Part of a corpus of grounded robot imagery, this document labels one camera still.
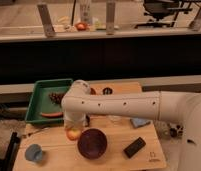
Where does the red chili pepper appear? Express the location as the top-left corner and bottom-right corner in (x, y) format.
(40, 112), (63, 118)

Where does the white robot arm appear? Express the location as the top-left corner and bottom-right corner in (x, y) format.
(61, 80), (201, 171)

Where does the orange red bowl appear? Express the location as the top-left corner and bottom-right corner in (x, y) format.
(90, 88), (96, 95)

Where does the dark purple bowl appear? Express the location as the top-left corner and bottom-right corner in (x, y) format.
(77, 129), (107, 160)

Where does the bunch of dark grapes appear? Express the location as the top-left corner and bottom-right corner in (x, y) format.
(49, 93), (64, 104)

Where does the black office chair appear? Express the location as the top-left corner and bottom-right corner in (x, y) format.
(136, 0), (191, 28)

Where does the blue sponge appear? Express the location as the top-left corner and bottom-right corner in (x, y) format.
(130, 118), (151, 128)

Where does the white paper cup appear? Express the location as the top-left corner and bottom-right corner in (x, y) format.
(109, 115), (121, 122)

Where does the yellow red apple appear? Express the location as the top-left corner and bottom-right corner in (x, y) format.
(66, 130), (81, 141)

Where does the red fruit on shelf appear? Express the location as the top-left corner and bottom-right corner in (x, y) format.
(75, 22), (88, 31)

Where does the small metal cup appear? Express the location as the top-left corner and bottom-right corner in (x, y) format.
(102, 87), (113, 95)

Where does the blue plastic cup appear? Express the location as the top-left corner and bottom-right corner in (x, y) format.
(25, 144), (43, 163)

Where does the black rectangular block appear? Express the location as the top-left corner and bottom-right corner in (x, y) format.
(124, 137), (146, 158)

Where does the green plastic tray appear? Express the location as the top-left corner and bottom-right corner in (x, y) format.
(25, 78), (73, 125)

